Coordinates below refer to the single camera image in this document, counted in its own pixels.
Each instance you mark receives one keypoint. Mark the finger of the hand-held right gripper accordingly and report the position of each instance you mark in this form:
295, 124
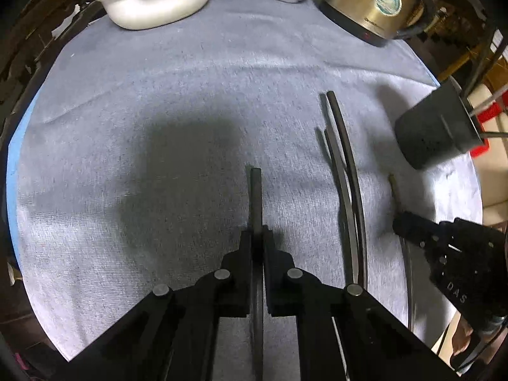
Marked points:
414, 228

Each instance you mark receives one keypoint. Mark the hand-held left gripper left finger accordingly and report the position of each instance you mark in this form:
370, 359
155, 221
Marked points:
247, 254

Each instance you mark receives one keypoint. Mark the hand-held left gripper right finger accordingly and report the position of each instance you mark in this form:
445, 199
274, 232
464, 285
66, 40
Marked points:
270, 254

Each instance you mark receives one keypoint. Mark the dark chopstick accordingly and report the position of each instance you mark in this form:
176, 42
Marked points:
496, 134
256, 198
397, 194
476, 67
486, 103

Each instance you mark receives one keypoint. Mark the bundle of dark chopsticks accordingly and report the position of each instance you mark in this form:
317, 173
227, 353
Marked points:
349, 174

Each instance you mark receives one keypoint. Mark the grey metal chopstick holder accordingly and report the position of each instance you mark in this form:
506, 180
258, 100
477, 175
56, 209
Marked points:
432, 131

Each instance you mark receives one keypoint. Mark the person's right hand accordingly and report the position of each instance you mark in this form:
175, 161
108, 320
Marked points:
463, 337

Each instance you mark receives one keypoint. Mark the grey tablecloth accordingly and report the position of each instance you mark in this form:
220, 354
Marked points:
158, 166

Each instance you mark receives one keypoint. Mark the gold electric kettle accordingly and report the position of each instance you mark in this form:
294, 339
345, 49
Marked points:
357, 0

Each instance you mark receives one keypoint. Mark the blue table cover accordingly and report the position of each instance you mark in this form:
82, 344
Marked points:
14, 190

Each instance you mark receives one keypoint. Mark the carved wooden bench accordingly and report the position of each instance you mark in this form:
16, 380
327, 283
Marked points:
24, 39

